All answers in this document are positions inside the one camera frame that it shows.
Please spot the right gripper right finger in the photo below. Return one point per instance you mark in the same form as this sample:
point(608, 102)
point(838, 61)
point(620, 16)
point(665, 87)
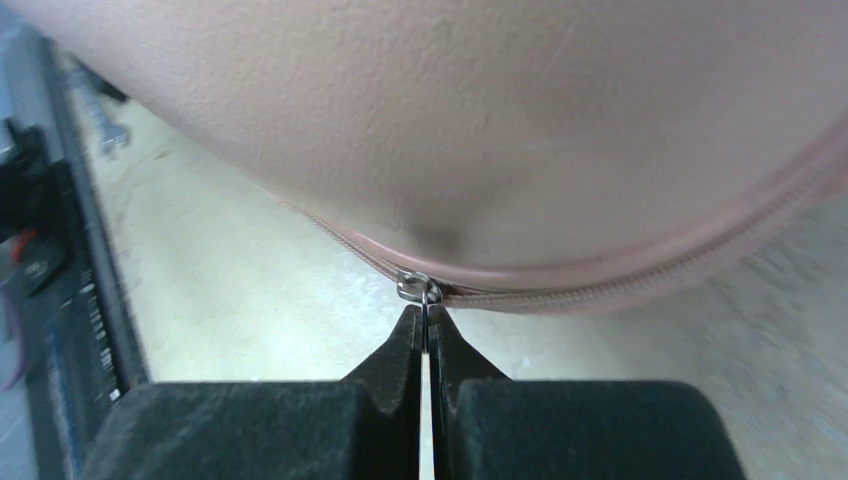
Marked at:
point(489, 426)

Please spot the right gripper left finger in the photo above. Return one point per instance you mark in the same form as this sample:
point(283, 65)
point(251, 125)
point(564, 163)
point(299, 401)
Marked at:
point(362, 426)

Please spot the pink suitcase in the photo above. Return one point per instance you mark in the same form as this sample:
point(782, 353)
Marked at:
point(562, 154)

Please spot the silver wrench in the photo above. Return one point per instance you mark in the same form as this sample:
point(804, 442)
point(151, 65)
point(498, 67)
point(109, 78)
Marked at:
point(114, 135)

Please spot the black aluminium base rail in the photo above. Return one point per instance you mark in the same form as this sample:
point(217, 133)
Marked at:
point(68, 350)

